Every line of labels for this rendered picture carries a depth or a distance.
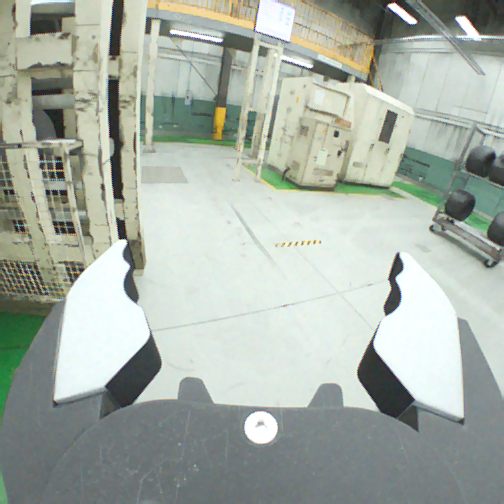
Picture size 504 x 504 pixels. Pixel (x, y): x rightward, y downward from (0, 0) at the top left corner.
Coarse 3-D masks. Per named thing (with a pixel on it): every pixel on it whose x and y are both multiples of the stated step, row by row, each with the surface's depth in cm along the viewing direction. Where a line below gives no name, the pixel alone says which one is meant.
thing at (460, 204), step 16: (480, 144) 306; (480, 160) 276; (496, 160) 255; (480, 176) 292; (496, 176) 259; (448, 192) 333; (464, 192) 316; (448, 208) 335; (464, 208) 350; (448, 224) 360; (464, 224) 322; (496, 224) 264; (480, 240) 325; (496, 240) 270; (496, 256) 268
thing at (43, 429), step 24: (48, 336) 5; (24, 360) 5; (48, 360) 5; (24, 384) 4; (48, 384) 4; (24, 408) 4; (48, 408) 4; (72, 408) 4; (96, 408) 4; (0, 432) 3; (24, 432) 3; (48, 432) 3; (72, 432) 4; (0, 456) 3; (24, 456) 3; (48, 456) 3; (24, 480) 3
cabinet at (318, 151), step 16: (304, 128) 387; (320, 128) 369; (336, 128) 380; (304, 144) 393; (320, 144) 386; (336, 144) 398; (304, 160) 398; (320, 160) 404; (336, 160) 418; (288, 176) 447; (304, 176) 409; (320, 176) 424; (336, 176) 438
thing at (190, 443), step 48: (192, 384) 5; (336, 384) 5; (96, 432) 3; (144, 432) 4; (192, 432) 4; (240, 432) 4; (288, 432) 4; (336, 432) 4; (384, 432) 4; (48, 480) 2; (96, 480) 3; (144, 480) 3; (192, 480) 3; (240, 480) 3; (288, 480) 3; (336, 480) 3; (384, 480) 3; (432, 480) 3
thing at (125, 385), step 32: (128, 256) 10; (96, 288) 7; (128, 288) 8; (64, 320) 6; (96, 320) 6; (128, 320) 6; (64, 352) 5; (96, 352) 5; (128, 352) 5; (64, 384) 4; (96, 384) 5; (128, 384) 5
